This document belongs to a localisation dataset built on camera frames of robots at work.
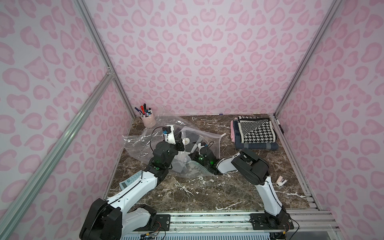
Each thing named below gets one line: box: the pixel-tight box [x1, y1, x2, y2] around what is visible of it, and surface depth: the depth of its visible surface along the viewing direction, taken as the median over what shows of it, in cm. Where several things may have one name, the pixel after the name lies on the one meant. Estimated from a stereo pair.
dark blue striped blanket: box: [233, 119, 279, 151], surface depth 100 cm
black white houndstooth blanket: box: [237, 115, 276, 144], surface depth 100 cm
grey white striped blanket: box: [171, 130, 201, 173], surface depth 85 cm
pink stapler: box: [276, 175, 287, 186], surface depth 86 cm
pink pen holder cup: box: [139, 113, 156, 128], surface depth 109 cm
